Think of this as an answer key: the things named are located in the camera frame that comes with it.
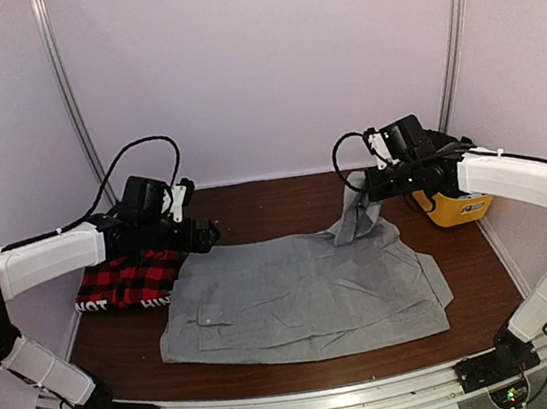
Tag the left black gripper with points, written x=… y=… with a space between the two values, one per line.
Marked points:
x=202 y=245

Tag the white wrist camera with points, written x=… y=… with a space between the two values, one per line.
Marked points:
x=176 y=200
x=378 y=148

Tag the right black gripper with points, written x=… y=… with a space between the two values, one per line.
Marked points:
x=378 y=191

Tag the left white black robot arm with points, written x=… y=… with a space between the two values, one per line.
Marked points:
x=47 y=265

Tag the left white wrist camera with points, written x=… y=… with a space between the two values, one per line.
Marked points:
x=176 y=200

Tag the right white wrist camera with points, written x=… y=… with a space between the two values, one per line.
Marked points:
x=378 y=148

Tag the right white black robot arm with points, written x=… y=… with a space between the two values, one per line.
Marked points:
x=410 y=158

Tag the left aluminium frame post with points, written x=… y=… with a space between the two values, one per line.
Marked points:
x=69 y=100

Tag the grey long sleeve shirt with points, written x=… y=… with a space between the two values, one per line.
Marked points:
x=352 y=288

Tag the red black plaid shirt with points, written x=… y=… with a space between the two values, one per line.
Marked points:
x=140 y=281

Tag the aluminium frame post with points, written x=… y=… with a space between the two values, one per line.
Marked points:
x=69 y=100
x=452 y=62

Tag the right aluminium frame post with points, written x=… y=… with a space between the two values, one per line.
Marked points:
x=452 y=62

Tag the yellow plastic basket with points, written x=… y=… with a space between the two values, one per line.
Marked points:
x=448 y=212

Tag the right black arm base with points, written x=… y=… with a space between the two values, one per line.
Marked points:
x=501 y=371

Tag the black clothes in basket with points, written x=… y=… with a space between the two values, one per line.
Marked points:
x=443 y=142

